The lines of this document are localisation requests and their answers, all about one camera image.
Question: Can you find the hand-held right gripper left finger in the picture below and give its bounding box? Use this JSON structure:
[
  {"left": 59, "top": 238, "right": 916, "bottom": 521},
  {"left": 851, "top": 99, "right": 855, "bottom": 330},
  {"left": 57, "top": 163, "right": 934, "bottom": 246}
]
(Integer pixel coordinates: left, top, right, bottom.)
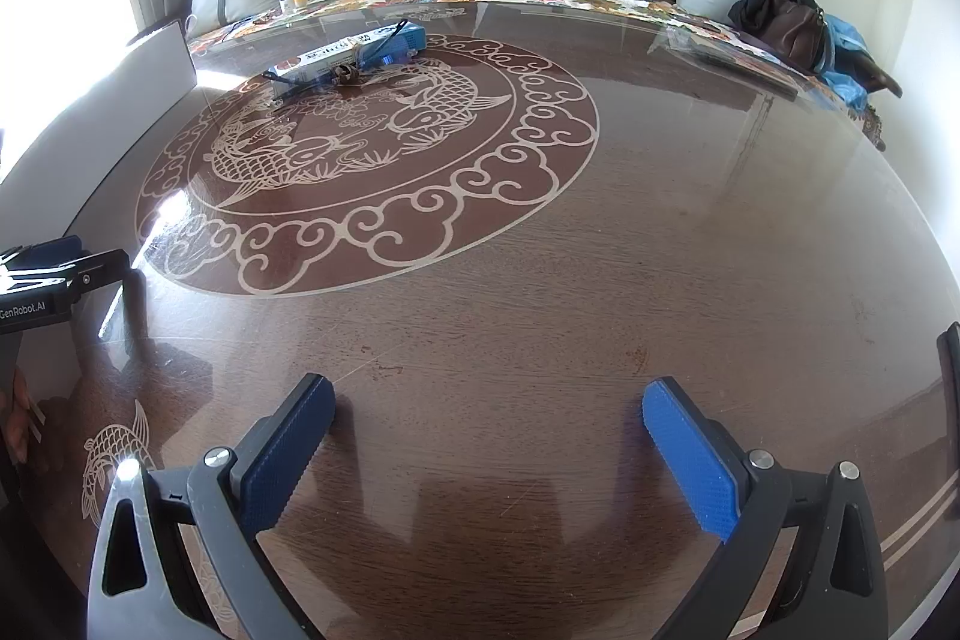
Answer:
[{"left": 86, "top": 372, "right": 338, "bottom": 640}]

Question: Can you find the black brown handbag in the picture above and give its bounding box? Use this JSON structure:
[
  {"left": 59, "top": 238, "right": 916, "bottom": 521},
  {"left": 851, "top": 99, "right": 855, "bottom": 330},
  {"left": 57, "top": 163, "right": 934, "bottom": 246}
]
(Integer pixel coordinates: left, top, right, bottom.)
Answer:
[{"left": 739, "top": 0, "right": 875, "bottom": 120}]

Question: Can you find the dark chair back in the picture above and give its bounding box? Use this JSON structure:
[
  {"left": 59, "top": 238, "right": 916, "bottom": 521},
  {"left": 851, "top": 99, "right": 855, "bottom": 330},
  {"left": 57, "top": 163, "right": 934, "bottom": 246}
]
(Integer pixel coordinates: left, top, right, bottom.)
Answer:
[{"left": 937, "top": 321, "right": 960, "bottom": 401}]

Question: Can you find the dark brown handbag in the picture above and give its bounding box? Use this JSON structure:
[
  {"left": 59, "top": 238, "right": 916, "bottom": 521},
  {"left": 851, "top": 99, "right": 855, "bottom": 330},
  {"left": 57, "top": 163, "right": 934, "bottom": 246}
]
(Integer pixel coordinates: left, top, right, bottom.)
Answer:
[{"left": 729, "top": 0, "right": 830, "bottom": 71}]

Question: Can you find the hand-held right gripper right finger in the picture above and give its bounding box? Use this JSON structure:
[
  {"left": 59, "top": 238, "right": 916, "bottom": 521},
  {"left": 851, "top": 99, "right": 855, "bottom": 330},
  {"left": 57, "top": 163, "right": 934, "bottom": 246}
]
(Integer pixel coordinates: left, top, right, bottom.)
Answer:
[{"left": 642, "top": 376, "right": 895, "bottom": 640}]

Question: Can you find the person's left hand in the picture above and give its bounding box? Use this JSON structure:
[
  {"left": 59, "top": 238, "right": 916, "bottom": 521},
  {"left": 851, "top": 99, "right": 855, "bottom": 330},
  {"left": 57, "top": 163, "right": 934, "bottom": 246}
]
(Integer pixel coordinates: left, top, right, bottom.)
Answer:
[{"left": 0, "top": 366, "right": 35, "bottom": 461}]

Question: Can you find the white printed box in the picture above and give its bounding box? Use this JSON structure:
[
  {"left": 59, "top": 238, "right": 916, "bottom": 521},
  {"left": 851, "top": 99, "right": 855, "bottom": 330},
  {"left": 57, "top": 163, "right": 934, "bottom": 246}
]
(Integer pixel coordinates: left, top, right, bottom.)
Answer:
[{"left": 271, "top": 32, "right": 376, "bottom": 82}]

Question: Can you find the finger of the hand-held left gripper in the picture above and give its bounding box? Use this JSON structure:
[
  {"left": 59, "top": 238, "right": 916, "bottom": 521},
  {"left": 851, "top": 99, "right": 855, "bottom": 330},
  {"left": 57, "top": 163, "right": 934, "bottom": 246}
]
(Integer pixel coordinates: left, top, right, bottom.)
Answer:
[
  {"left": 70, "top": 247, "right": 131, "bottom": 301},
  {"left": 26, "top": 236, "right": 83, "bottom": 267}
]

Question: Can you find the white panel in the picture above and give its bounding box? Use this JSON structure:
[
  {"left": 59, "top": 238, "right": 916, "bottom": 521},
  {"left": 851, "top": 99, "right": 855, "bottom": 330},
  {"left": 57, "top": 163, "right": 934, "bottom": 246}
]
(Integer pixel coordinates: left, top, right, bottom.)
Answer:
[{"left": 0, "top": 15, "right": 198, "bottom": 206}]

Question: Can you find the brown patterned desktop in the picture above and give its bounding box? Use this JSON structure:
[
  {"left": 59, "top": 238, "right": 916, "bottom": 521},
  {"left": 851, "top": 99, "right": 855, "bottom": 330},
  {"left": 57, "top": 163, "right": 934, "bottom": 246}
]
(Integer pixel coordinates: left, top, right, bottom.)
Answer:
[{"left": 0, "top": 0, "right": 960, "bottom": 640}]

